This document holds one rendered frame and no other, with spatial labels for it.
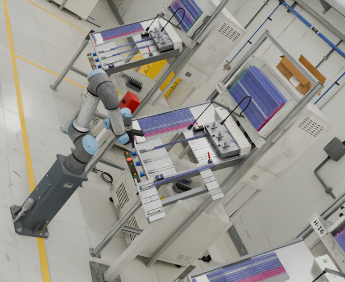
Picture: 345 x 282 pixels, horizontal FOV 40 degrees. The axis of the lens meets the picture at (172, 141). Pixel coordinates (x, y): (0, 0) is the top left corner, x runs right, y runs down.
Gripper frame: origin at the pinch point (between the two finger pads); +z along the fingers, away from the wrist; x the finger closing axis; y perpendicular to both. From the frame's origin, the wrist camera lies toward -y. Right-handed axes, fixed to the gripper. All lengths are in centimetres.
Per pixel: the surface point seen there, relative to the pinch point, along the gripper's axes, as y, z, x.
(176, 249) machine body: -19, 87, 32
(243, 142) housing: -74, -3, 25
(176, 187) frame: -26.3, 34.5, 15.5
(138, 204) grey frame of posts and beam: 7.4, 17.9, 36.1
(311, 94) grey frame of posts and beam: -115, -42, 36
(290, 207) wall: -148, 136, -9
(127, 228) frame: 17, 40, 35
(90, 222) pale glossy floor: 41, 62, 3
